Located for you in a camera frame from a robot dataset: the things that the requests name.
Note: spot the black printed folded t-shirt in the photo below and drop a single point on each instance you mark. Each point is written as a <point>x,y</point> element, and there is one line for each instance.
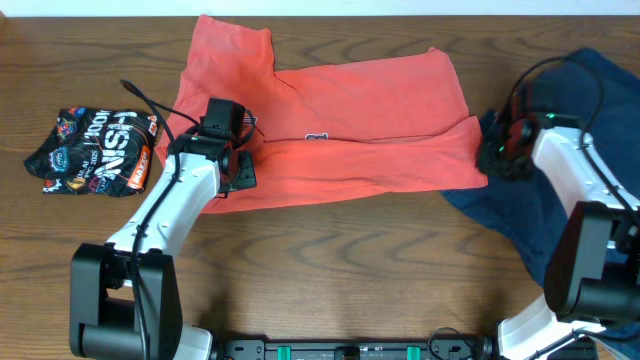
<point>94,151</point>

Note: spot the navy blue garment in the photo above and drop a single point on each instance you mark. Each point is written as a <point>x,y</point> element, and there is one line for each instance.
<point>604,99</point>

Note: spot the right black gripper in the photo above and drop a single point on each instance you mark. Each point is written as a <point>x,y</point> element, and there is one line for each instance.
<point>486,161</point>

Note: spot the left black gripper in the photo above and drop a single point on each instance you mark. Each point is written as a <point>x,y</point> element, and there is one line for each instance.
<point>249,178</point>

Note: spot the orange printed t-shirt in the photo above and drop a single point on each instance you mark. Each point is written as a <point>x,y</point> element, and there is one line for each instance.
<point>334,132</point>

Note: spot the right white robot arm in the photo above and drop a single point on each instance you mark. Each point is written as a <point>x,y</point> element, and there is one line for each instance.
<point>592,281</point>

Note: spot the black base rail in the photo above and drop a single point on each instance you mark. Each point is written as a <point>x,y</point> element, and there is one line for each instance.
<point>446,347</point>

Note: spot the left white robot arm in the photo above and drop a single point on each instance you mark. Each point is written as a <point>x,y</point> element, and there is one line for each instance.
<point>124,296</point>

